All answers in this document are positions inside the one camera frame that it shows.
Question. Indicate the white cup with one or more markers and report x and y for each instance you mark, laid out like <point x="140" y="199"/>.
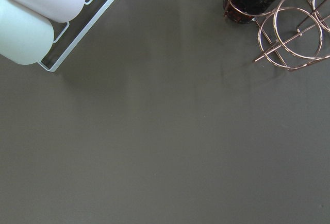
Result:
<point x="26" y="37"/>

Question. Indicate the copper wire bottle rack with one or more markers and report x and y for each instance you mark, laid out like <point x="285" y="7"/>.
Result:
<point x="294" y="34"/>

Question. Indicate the white wire cup rack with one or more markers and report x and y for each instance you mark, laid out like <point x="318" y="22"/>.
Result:
<point x="69" y="34"/>

